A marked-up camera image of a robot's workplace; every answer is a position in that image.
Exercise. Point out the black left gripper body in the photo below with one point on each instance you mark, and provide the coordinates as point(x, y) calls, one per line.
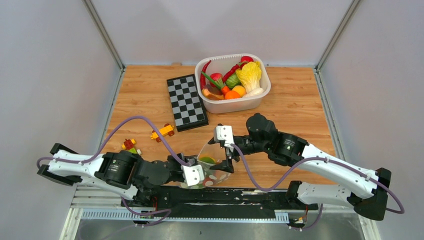
point(176, 170)

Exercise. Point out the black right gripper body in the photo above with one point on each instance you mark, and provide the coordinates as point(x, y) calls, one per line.
point(249, 146)

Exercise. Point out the clear dotted zip bag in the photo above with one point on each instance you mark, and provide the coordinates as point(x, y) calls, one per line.
point(212, 177)

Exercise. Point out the dark green lime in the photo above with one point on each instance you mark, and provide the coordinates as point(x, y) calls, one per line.
point(207, 159)

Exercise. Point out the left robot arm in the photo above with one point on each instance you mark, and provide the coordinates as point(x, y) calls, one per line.
point(123, 173)

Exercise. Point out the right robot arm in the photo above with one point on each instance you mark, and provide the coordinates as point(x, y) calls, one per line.
point(364, 190)

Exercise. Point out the white plastic food tub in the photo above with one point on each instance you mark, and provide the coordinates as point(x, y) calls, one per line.
point(222, 64)

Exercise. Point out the red yellow brick toy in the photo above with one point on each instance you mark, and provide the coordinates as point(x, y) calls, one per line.
point(130, 146)

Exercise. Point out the yellow toy brick car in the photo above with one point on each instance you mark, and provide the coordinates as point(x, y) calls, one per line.
point(167, 130)

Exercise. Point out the small yellow orange fruit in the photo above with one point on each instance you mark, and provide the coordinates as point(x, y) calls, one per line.
point(240, 90)

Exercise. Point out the orange tangerine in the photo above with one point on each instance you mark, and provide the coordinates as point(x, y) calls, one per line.
point(231, 95)

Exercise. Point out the green striped cabbage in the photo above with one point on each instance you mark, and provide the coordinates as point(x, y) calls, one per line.
point(233, 81)

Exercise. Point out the yellow napa cabbage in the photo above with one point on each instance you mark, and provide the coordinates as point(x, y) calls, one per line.
point(250, 76)

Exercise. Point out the black white checkerboard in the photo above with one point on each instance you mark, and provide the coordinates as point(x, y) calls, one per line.
point(187, 107)

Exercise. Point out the chocolate glazed eclair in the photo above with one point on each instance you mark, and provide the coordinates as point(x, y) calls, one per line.
point(212, 93)

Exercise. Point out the green onion stalk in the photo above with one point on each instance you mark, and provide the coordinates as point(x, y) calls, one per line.
point(218, 84)

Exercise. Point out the red pepper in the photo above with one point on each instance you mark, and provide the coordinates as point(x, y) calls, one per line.
point(231, 72)

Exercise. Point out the red apple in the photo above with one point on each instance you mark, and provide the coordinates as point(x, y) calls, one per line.
point(246, 59)
point(215, 77)

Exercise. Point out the long red chili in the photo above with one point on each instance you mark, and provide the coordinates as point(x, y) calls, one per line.
point(202, 78)

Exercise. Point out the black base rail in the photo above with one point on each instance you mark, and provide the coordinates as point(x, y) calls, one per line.
point(218, 202)

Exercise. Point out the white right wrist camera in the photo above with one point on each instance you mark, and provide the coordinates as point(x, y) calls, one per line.
point(223, 134)

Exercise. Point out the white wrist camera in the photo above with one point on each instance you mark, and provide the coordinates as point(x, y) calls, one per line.
point(223, 134)
point(193, 175)

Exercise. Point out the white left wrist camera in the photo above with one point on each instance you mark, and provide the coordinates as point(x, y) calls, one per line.
point(193, 175)

